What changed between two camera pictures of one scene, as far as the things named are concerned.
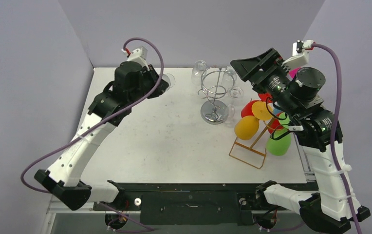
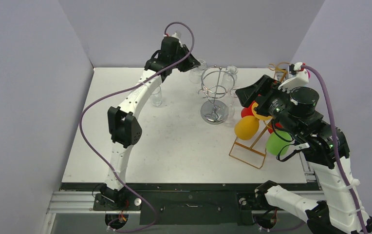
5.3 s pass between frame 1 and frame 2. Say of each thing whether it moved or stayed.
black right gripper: moved
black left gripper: moved
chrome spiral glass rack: stayed
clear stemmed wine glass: stayed
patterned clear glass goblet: moved
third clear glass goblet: stayed
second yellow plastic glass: stayed
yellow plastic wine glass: stayed
